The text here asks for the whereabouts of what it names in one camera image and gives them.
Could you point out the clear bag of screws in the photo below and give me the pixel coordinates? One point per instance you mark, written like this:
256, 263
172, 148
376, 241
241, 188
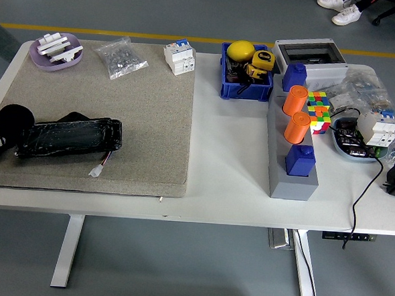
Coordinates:
120, 57

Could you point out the grey electrical enclosure box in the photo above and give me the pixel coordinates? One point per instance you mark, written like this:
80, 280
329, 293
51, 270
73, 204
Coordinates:
326, 73

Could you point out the blue block with knob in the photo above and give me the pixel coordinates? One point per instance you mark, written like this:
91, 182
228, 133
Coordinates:
300, 162
294, 78

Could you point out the grey metal box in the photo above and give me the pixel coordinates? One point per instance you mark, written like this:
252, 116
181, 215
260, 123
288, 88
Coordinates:
279, 238

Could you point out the small metal screw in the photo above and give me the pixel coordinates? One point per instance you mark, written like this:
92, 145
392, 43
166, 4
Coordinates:
161, 199

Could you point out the purple oval tray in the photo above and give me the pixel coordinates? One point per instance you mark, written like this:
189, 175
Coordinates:
41, 63

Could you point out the grey shape holder base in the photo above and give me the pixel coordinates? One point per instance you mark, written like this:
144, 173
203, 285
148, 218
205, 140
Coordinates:
292, 187

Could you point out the light blue oval tray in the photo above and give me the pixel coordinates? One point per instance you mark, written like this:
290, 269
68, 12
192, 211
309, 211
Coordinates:
340, 148

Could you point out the white table leg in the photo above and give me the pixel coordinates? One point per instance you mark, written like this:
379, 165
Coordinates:
305, 278
67, 254

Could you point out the white sneaker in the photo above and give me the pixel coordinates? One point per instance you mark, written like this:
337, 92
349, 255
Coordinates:
330, 2
345, 15

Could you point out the black rag with white print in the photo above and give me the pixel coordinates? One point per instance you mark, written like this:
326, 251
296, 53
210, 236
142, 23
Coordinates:
8, 123

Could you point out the small clear bag white label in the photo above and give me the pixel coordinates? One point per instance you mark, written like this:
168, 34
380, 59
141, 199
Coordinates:
341, 101

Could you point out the person's leg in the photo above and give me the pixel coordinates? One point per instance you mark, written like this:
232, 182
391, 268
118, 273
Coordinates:
377, 2

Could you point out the yellow round ball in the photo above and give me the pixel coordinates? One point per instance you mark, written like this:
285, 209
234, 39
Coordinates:
240, 50

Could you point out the multicolour puzzle cube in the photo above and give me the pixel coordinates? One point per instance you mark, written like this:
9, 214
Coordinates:
320, 120

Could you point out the white plastic clip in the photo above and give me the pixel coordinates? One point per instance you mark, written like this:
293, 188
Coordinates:
56, 48
51, 40
67, 53

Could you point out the black chips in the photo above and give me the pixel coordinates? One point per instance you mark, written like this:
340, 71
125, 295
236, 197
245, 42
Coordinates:
350, 139

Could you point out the yellow round tape measure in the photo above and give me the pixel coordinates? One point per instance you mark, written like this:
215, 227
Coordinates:
264, 59

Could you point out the blue plastic bin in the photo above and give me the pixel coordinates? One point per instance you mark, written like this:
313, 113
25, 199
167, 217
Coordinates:
246, 90

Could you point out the grey-brown table mat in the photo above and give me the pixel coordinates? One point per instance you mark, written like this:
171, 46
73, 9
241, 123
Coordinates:
118, 123

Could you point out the dark small parts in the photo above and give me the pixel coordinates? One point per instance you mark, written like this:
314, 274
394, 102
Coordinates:
234, 73

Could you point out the orange cylinder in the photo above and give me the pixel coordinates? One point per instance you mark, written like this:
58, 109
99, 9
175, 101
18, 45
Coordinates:
294, 102
296, 129

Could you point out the white circuit breaker blue switch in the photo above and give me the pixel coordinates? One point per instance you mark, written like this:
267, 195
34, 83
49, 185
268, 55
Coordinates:
177, 58
376, 130

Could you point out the yellow black tape measure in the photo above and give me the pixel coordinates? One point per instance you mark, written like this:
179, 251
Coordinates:
255, 72

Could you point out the black table control panel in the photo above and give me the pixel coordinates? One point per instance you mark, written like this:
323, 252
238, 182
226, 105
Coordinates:
346, 236

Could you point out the black glossy panel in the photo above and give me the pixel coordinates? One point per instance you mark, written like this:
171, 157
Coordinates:
70, 137

